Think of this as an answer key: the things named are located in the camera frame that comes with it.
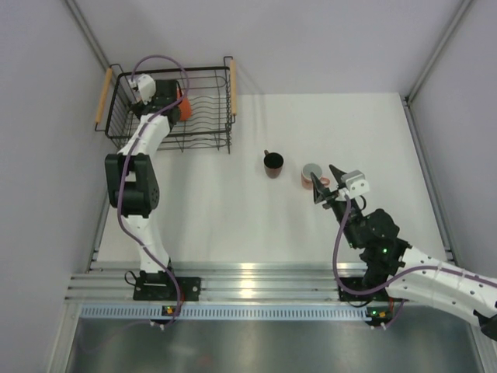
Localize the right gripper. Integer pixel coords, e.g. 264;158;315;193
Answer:
312;165;363;249

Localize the pink printed mug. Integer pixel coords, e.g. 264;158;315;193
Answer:
301;163;331;190

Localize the orange mug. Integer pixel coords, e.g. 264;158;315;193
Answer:
176;88;193;121

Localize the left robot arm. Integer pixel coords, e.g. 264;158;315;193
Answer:
105;75;182;300

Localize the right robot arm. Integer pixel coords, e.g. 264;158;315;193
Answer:
310;166;496;340

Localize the dark brown mug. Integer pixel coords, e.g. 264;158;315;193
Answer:
263;150;284;179

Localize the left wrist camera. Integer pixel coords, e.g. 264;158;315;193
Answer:
129;74;156;104

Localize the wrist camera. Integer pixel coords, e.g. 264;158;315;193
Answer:
339;170;370;199
129;74;156;104

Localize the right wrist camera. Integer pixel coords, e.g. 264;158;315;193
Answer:
339;170;370;199

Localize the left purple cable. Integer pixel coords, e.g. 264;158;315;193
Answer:
116;54;190;326

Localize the purple cable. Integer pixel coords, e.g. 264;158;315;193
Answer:
116;54;190;326
332;193;497;329

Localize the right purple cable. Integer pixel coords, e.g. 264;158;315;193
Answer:
332;193;497;329

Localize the black wire dish rack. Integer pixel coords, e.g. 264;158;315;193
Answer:
99;55;236;152

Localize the left wooden rack handle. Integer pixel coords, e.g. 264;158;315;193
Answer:
95;66;113;130

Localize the wooden rack handle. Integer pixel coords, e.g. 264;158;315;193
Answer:
230;58;238;117
95;66;113;130

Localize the right wooden rack handle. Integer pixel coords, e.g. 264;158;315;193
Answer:
230;58;238;117

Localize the aluminium mounting rail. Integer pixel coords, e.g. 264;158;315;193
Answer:
64;261;339;304

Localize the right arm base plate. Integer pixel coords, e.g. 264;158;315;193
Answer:
338;277;391;304

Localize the left aluminium frame post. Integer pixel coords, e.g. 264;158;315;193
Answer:
62;0;117;78

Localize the aluminium frame post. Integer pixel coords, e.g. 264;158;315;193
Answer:
62;0;117;78
403;0;475;108

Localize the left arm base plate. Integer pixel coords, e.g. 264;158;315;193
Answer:
133;274;201;302

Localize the perforated cable duct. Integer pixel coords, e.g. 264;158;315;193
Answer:
80;304;371;321

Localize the right aluminium frame post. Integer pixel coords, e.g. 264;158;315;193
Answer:
403;0;475;108

